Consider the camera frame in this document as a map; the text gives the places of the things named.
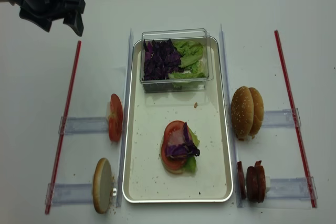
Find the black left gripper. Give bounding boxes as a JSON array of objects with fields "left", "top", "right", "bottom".
[{"left": 7, "top": 0, "right": 86, "bottom": 37}]

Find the purple cabbage leaf piece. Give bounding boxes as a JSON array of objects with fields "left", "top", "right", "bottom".
[{"left": 165, "top": 122, "right": 200, "bottom": 159}]

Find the white tomato pusher block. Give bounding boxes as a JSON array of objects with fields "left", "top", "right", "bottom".
[{"left": 106, "top": 102, "right": 111, "bottom": 121}]

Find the upright tomato slice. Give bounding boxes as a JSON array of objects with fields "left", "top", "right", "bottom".
[{"left": 109, "top": 93, "right": 123, "bottom": 142}]

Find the green lettuce leaves pile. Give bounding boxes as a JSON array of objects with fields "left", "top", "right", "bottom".
[{"left": 167, "top": 40, "right": 206, "bottom": 79}]

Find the tomato slice on burger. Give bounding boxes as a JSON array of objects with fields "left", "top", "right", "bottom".
[{"left": 163, "top": 120, "right": 185, "bottom": 160}]

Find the lettuce leaf on burger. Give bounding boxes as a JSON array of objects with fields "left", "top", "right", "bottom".
[{"left": 183, "top": 129, "right": 199, "bottom": 174}]

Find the front meat patty slice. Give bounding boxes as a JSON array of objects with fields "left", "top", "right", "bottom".
[{"left": 237, "top": 161, "right": 246, "bottom": 199}]

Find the meat patty slice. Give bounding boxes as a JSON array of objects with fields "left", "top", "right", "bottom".
[
  {"left": 255, "top": 161, "right": 266, "bottom": 203},
  {"left": 237, "top": 161, "right": 246, "bottom": 199},
  {"left": 246, "top": 166, "right": 258, "bottom": 202}
]

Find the rear meat patty slice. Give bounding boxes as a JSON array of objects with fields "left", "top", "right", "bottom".
[{"left": 255, "top": 161, "right": 266, "bottom": 203}]

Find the middle meat patty slice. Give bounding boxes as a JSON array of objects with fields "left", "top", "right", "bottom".
[{"left": 246, "top": 166, "right": 258, "bottom": 202}]

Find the purple cabbage leaves pile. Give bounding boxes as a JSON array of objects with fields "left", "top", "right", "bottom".
[{"left": 143, "top": 39, "right": 184, "bottom": 81}]

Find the left upper clear pusher track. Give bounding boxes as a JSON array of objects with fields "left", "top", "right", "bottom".
[{"left": 58, "top": 116, "right": 108, "bottom": 135}]

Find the clear pusher track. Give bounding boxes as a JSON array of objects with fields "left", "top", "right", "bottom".
[
  {"left": 261, "top": 109, "right": 301, "bottom": 128},
  {"left": 45, "top": 183, "right": 93, "bottom": 206},
  {"left": 265, "top": 177, "right": 318, "bottom": 200},
  {"left": 58, "top": 116, "right": 108, "bottom": 135}
]

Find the clear plastic salad box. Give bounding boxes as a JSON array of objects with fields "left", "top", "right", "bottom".
[{"left": 138, "top": 28, "right": 213, "bottom": 93}]

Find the left clear long divider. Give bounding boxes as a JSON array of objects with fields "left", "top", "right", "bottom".
[{"left": 115, "top": 28, "right": 134, "bottom": 208}]

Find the clear long divider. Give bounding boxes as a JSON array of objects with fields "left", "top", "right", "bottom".
[
  {"left": 219, "top": 24, "right": 244, "bottom": 208},
  {"left": 115, "top": 28, "right": 134, "bottom": 208}
]

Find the pink ham slice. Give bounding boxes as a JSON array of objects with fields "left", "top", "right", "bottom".
[{"left": 167, "top": 128, "right": 185, "bottom": 146}]

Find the white metal tray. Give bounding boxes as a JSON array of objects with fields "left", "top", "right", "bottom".
[{"left": 122, "top": 38, "right": 233, "bottom": 203}]

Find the upright bun bottom half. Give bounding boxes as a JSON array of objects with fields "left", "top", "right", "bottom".
[{"left": 92, "top": 157, "right": 113, "bottom": 214}]

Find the left lower clear pusher track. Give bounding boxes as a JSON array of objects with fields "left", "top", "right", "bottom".
[{"left": 45, "top": 183, "right": 93, "bottom": 206}]

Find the front sesame bun top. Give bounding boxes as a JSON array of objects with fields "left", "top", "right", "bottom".
[{"left": 230, "top": 86, "right": 254, "bottom": 140}]

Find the sesame bun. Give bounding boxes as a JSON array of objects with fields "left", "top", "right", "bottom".
[
  {"left": 230, "top": 86, "right": 254, "bottom": 140},
  {"left": 249, "top": 87, "right": 264, "bottom": 138}
]

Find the rear sesame bun top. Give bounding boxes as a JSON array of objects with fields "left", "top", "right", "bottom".
[{"left": 249, "top": 87, "right": 264, "bottom": 138}]

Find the right upper clear pusher track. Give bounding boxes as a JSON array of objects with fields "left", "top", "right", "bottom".
[{"left": 261, "top": 109, "right": 301, "bottom": 128}]

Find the right clear long divider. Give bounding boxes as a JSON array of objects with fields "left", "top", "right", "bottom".
[{"left": 219, "top": 24, "right": 244, "bottom": 208}]

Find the white patty pusher block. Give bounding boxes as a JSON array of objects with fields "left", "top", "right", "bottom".
[{"left": 265, "top": 176, "right": 271, "bottom": 194}]

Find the right lower clear pusher track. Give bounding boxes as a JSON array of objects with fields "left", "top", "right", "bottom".
[{"left": 265, "top": 177, "right": 318, "bottom": 200}]

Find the left red rail strip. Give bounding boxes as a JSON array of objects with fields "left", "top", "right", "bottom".
[{"left": 45, "top": 40, "right": 81, "bottom": 215}]

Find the red rail strip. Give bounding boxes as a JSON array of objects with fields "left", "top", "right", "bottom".
[
  {"left": 45, "top": 40, "right": 81, "bottom": 215},
  {"left": 274, "top": 30, "right": 317, "bottom": 208}
]

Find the right red rail strip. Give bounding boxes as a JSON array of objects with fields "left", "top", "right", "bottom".
[{"left": 274, "top": 30, "right": 317, "bottom": 208}]

